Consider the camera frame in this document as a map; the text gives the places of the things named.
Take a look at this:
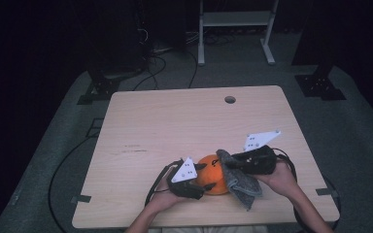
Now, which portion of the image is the grey cloth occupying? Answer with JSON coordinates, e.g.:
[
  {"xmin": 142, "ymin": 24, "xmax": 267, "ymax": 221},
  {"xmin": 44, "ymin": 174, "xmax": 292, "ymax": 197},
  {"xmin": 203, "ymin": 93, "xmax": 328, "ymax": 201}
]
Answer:
[{"xmin": 216, "ymin": 149, "xmax": 263, "ymax": 212}]

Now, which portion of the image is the long black floor cable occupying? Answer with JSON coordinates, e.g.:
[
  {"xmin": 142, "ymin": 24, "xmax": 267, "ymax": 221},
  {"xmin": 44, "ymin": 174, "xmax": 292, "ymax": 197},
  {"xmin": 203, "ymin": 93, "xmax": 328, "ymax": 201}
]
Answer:
[{"xmin": 47, "ymin": 135, "xmax": 95, "ymax": 233}]

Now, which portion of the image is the white metal stand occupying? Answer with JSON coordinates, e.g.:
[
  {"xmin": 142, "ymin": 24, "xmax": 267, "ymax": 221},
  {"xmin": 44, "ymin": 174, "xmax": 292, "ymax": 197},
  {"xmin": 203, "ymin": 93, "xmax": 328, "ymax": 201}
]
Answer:
[{"xmin": 197, "ymin": 0, "xmax": 280, "ymax": 67}]

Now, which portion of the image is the black tape floor mark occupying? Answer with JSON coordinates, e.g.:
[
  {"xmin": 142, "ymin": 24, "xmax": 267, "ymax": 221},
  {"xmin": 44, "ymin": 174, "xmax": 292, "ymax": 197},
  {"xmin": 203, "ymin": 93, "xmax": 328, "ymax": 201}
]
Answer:
[{"xmin": 85, "ymin": 117, "xmax": 105, "ymax": 139}]

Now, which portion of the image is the orange plush toy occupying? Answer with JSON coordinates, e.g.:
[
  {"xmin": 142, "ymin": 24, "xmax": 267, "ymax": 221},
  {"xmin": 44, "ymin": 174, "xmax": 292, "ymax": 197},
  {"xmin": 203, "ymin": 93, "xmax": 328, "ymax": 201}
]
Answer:
[{"xmin": 195, "ymin": 153, "xmax": 231, "ymax": 196}]

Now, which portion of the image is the grey tape strip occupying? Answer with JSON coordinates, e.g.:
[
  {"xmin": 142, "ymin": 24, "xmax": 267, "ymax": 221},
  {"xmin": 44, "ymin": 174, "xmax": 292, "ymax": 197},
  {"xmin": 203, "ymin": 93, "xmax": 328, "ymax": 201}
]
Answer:
[
  {"xmin": 315, "ymin": 187, "xmax": 340, "ymax": 198},
  {"xmin": 70, "ymin": 193, "xmax": 92, "ymax": 205}
]

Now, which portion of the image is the person's right hand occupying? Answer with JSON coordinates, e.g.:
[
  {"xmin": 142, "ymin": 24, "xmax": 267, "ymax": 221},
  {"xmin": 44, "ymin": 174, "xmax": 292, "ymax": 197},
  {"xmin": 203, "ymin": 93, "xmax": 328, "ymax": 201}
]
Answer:
[{"xmin": 255, "ymin": 161, "xmax": 301, "ymax": 197}]

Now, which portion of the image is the person's left hand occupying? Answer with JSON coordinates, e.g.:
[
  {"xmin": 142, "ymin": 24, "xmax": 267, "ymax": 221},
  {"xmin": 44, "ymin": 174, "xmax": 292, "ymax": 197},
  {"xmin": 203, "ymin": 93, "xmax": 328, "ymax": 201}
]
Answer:
[{"xmin": 149, "ymin": 176, "xmax": 189, "ymax": 214}]

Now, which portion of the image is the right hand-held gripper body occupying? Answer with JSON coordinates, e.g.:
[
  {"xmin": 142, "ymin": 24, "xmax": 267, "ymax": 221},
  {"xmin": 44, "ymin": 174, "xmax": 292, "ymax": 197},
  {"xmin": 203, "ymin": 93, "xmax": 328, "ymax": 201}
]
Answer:
[{"xmin": 241, "ymin": 129, "xmax": 282, "ymax": 175}]

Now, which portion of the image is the black stand base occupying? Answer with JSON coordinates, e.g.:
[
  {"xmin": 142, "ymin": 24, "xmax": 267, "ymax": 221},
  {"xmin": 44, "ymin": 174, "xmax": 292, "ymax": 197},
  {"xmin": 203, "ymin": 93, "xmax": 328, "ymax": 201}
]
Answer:
[
  {"xmin": 77, "ymin": 69, "xmax": 144, "ymax": 106},
  {"xmin": 294, "ymin": 64, "xmax": 348, "ymax": 101}
]

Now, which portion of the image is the left hand-held gripper cable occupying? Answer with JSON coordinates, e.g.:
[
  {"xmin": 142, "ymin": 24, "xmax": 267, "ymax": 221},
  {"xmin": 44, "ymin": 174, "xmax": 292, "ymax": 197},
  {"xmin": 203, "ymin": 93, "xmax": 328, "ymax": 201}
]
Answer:
[{"xmin": 144, "ymin": 159, "xmax": 185, "ymax": 207}]

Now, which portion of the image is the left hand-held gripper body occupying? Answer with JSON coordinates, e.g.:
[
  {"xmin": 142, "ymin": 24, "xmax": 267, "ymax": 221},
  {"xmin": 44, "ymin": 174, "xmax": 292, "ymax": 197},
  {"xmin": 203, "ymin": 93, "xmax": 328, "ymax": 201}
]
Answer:
[{"xmin": 166, "ymin": 156, "xmax": 206, "ymax": 199}]

